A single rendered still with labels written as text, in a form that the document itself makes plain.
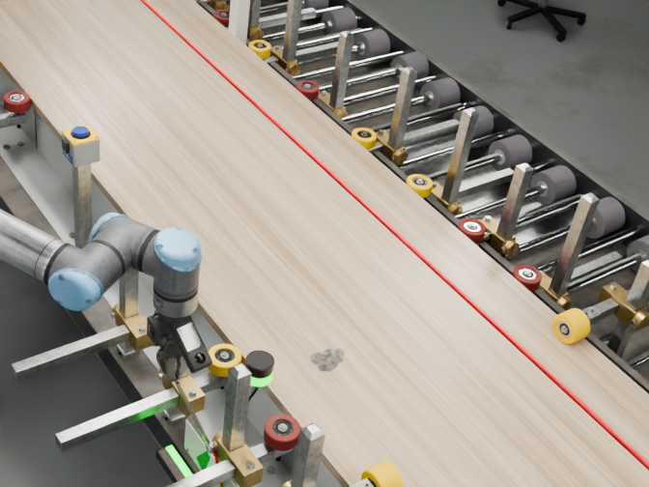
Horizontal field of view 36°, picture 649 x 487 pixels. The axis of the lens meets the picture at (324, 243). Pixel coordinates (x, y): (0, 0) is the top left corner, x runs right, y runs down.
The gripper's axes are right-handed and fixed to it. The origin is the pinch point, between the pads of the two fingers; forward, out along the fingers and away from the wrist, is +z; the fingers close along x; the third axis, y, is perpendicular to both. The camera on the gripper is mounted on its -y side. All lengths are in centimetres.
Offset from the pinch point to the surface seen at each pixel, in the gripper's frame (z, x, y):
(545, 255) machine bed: 28, -139, 14
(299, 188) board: 10, -72, 57
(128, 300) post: 10.1, -7.1, 35.9
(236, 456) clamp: 12.7, -6.6, -16.0
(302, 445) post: -14.0, -5.9, -37.0
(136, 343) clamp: 17.6, -5.6, 28.5
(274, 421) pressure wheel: 9.2, -17.4, -14.1
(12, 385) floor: 101, 1, 103
